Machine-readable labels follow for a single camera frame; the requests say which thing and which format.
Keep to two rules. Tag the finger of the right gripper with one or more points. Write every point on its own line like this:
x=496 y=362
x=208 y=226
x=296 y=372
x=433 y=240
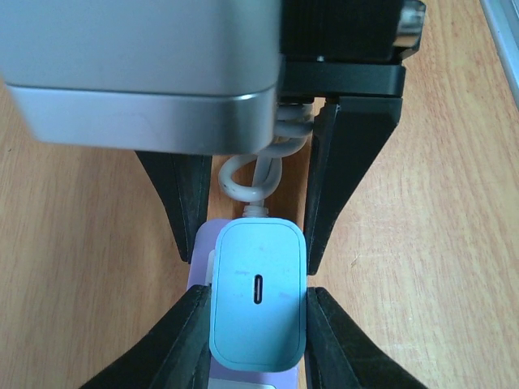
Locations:
x=182 y=183

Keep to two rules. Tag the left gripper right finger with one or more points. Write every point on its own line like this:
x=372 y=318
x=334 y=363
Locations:
x=339 y=354

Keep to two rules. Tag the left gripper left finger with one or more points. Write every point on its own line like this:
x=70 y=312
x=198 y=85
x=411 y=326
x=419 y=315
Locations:
x=173 y=354

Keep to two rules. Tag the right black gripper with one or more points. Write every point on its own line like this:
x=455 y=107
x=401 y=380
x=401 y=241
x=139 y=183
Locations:
x=351 y=49

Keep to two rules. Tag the purple power strip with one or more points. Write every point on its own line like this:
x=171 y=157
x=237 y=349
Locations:
x=202 y=259

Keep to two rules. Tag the light blue plug adapter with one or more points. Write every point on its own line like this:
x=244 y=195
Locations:
x=259 y=296

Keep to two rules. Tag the aluminium front rail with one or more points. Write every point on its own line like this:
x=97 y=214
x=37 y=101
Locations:
x=502 y=19

